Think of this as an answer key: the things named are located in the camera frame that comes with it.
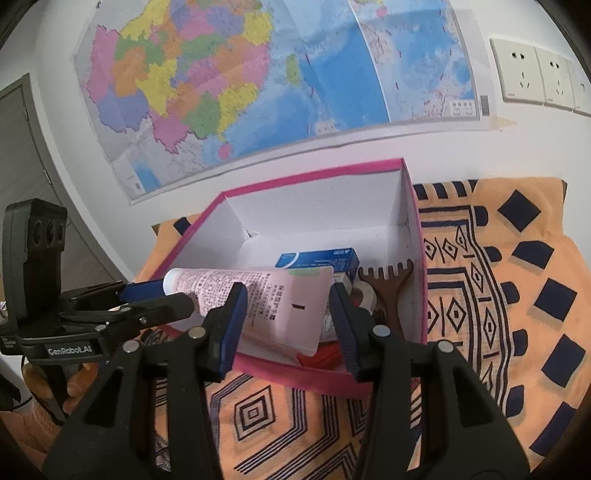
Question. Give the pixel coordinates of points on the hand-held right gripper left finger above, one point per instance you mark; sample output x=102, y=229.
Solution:
x=233, y=323

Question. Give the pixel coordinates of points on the pink cream tube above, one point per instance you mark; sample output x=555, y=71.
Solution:
x=281, y=304

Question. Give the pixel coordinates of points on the pink cardboard box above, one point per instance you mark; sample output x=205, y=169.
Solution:
x=323, y=217

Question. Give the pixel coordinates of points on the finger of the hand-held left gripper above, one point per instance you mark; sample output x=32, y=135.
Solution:
x=143, y=290
x=157, y=311

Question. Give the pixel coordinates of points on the grey door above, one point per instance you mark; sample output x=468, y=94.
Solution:
x=27, y=152

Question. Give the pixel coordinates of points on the blue white medicine box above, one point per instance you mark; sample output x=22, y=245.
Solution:
x=323, y=258

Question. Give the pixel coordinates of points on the orange patterned cloth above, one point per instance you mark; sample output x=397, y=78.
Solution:
x=521, y=277

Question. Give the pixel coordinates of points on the clear tape roll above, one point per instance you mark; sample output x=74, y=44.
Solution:
x=367, y=297

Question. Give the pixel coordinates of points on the white wall socket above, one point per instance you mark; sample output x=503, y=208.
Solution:
x=519, y=69
x=557, y=78

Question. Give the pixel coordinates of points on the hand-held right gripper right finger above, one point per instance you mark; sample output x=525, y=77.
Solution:
x=344, y=323

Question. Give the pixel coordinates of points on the beige tape strip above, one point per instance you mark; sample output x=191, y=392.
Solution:
x=503, y=123

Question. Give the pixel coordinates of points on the colourful wall map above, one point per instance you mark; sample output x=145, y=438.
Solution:
x=277, y=83

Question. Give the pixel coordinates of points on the brown wooden back scratcher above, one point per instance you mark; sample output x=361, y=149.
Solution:
x=385, y=295

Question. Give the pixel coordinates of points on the white wall switch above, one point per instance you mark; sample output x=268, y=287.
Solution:
x=582, y=90

